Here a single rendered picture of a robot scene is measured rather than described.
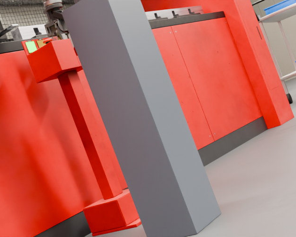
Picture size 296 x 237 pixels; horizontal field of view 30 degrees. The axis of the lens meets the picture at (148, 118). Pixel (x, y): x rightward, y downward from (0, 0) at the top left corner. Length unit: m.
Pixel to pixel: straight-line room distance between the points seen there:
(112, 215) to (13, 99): 0.62
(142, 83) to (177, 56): 1.62
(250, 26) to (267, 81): 0.40
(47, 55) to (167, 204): 0.85
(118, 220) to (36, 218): 0.32
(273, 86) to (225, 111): 0.57
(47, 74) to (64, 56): 0.10
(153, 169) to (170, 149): 0.08
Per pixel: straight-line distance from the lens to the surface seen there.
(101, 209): 2.20
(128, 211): 2.17
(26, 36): 2.62
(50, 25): 2.33
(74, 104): 2.24
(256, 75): 3.84
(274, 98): 3.87
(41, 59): 2.23
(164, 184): 1.65
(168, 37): 3.23
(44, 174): 2.28
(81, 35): 1.72
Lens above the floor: 0.37
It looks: level
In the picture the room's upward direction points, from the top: 21 degrees counter-clockwise
